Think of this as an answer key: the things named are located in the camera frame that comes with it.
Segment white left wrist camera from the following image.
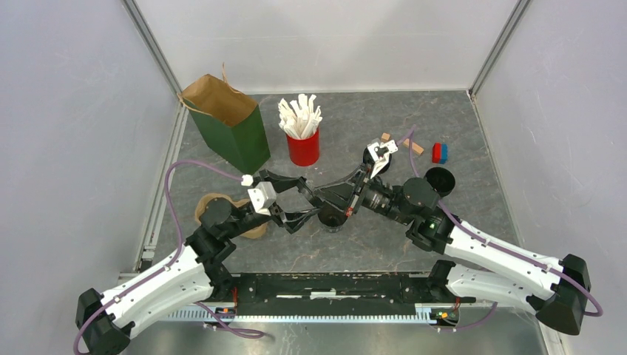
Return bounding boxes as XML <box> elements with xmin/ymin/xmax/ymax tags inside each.
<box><xmin>241</xmin><ymin>175</ymin><xmax>277</xmax><ymax>216</ymax></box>

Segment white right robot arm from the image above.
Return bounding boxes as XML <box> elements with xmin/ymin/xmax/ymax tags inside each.
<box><xmin>313</xmin><ymin>168</ymin><xmax>591</xmax><ymax>336</ymax></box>

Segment red and blue block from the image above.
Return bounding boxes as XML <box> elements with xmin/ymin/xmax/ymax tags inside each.
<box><xmin>432</xmin><ymin>142</ymin><xmax>448</xmax><ymax>164</ymax></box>

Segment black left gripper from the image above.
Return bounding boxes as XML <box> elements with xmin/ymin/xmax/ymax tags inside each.
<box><xmin>225</xmin><ymin>169</ymin><xmax>320</xmax><ymax>239</ymax></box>

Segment red cup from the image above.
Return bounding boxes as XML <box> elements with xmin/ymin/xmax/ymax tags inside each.
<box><xmin>286</xmin><ymin>130</ymin><xmax>320</xmax><ymax>166</ymax></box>

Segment black coffee lid stack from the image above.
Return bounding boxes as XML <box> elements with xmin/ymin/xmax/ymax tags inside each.
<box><xmin>362</xmin><ymin>141</ymin><xmax>398</xmax><ymax>179</ymax></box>

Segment white wrapped stirrer bundle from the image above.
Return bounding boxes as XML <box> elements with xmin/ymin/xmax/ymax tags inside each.
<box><xmin>277</xmin><ymin>94</ymin><xmax>322</xmax><ymax>140</ymax></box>

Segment green paper bag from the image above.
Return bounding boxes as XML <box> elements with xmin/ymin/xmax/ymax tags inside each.
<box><xmin>177</xmin><ymin>66</ymin><xmax>271</xmax><ymax>175</ymax></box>

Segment black coffee cup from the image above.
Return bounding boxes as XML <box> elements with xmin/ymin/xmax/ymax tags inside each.
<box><xmin>317</xmin><ymin>206</ymin><xmax>348</xmax><ymax>233</ymax></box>
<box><xmin>424</xmin><ymin>166</ymin><xmax>456</xmax><ymax>197</ymax></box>

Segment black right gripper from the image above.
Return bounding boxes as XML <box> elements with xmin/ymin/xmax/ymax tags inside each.
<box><xmin>313</xmin><ymin>163</ymin><xmax>413</xmax><ymax>226</ymax></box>

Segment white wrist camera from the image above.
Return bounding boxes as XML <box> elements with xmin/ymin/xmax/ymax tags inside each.
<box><xmin>366</xmin><ymin>139</ymin><xmax>398</xmax><ymax>179</ymax></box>
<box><xmin>241</xmin><ymin>175</ymin><xmax>277</xmax><ymax>216</ymax></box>

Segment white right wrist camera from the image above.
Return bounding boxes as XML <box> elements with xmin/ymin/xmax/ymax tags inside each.
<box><xmin>366</xmin><ymin>139</ymin><xmax>398</xmax><ymax>179</ymax></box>

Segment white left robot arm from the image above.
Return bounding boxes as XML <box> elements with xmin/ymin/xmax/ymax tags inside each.
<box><xmin>75</xmin><ymin>170</ymin><xmax>322</xmax><ymax>354</ymax></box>

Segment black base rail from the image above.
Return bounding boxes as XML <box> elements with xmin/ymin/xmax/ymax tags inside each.
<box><xmin>186</xmin><ymin>271</ymin><xmax>461</xmax><ymax>325</ymax></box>

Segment long wooden block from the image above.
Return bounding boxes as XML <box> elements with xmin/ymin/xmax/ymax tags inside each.
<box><xmin>403</xmin><ymin>138</ymin><xmax>424</xmax><ymax>155</ymax></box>

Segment brown cardboard cup carrier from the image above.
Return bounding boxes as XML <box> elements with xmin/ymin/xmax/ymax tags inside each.
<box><xmin>194</xmin><ymin>193</ymin><xmax>268</xmax><ymax>240</ymax></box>

